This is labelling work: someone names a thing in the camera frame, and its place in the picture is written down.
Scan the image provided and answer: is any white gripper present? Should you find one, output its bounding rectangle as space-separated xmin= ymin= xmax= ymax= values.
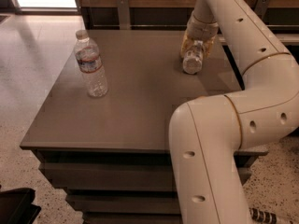
xmin=180 ymin=11 xmax=219 ymax=58

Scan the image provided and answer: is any blue label plastic bottle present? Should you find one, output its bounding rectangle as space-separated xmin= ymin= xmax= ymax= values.
xmin=182 ymin=40 xmax=203 ymax=75

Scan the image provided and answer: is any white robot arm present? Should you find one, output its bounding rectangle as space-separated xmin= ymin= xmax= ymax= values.
xmin=169 ymin=0 xmax=299 ymax=224

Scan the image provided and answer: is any clear upright water bottle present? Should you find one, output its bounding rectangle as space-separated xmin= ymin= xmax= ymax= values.
xmin=73 ymin=30 xmax=108 ymax=97

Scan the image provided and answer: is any grey drawer cabinet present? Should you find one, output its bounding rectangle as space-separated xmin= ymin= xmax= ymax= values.
xmin=19 ymin=29 xmax=269 ymax=224

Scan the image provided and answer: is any black object on floor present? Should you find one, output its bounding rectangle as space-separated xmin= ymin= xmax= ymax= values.
xmin=0 ymin=188 xmax=41 ymax=224

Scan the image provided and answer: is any right metal bracket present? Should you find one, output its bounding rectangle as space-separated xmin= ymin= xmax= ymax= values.
xmin=254 ymin=0 xmax=271 ymax=20

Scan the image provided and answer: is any metal bracket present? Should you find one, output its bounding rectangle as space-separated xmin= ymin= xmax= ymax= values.
xmin=254 ymin=0 xmax=271 ymax=20
xmin=116 ymin=0 xmax=131 ymax=30

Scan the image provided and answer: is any left metal bracket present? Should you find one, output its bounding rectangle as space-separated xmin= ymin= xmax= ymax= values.
xmin=116 ymin=0 xmax=131 ymax=30

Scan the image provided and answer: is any striped cable on floor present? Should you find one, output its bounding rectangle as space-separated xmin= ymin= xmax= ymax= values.
xmin=249 ymin=207 xmax=278 ymax=224

